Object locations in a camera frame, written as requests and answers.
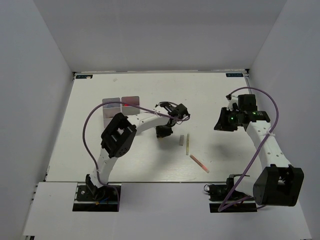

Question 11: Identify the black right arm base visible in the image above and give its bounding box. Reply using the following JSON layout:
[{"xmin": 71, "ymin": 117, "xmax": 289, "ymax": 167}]
[{"xmin": 203, "ymin": 174, "xmax": 258, "ymax": 214}]

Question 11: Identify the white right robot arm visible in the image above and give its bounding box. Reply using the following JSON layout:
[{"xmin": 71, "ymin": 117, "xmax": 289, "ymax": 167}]
[{"xmin": 214, "ymin": 94, "xmax": 304, "ymax": 212}]

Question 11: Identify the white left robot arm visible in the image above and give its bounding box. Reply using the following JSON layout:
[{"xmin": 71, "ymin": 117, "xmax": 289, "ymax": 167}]
[{"xmin": 82, "ymin": 101, "xmax": 191, "ymax": 200}]

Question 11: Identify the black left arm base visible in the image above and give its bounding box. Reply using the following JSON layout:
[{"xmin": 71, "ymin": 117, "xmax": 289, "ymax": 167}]
[{"xmin": 72, "ymin": 185, "xmax": 119, "ymax": 212}]

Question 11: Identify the yellow slim highlighter pen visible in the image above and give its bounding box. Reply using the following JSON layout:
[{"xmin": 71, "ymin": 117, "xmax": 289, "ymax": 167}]
[{"xmin": 185, "ymin": 133, "xmax": 190, "ymax": 156}]

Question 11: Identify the grey white eraser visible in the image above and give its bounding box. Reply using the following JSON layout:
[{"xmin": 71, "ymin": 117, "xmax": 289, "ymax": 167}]
[{"xmin": 178, "ymin": 135, "xmax": 185, "ymax": 146}]

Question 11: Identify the blue label sticker right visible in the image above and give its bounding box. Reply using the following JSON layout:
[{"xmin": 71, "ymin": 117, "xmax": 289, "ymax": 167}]
[{"xmin": 225, "ymin": 72, "xmax": 244, "ymax": 78}]

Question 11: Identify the blue label sticker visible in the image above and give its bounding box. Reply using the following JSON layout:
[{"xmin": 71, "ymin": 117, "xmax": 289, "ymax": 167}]
[
  {"xmin": 225, "ymin": 72, "xmax": 244, "ymax": 78},
  {"xmin": 75, "ymin": 74, "xmax": 93, "ymax": 79}
]

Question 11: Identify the orange slim highlighter pen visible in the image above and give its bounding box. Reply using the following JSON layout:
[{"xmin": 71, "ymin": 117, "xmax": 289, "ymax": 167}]
[{"xmin": 189, "ymin": 154, "xmax": 210, "ymax": 174}]

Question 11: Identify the white right organizer container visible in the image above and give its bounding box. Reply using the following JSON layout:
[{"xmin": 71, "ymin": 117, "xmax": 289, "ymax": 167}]
[{"xmin": 121, "ymin": 96, "xmax": 140, "ymax": 116}]

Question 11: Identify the white organizer container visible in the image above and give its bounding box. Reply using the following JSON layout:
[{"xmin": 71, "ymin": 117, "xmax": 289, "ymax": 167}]
[
  {"xmin": 102, "ymin": 97, "xmax": 121, "ymax": 128},
  {"xmin": 121, "ymin": 96, "xmax": 140, "ymax": 116}
]

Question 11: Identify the white left organizer container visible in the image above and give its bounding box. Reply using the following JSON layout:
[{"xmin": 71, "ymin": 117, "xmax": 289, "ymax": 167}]
[{"xmin": 102, "ymin": 97, "xmax": 121, "ymax": 128}]

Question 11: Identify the blue label sticker left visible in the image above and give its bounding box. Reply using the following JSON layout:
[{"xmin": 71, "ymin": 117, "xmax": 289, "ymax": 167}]
[{"xmin": 75, "ymin": 74, "xmax": 93, "ymax": 79}]

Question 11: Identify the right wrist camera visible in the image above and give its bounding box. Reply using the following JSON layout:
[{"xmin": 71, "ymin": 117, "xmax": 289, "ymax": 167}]
[{"xmin": 226, "ymin": 94, "xmax": 238, "ymax": 111}]

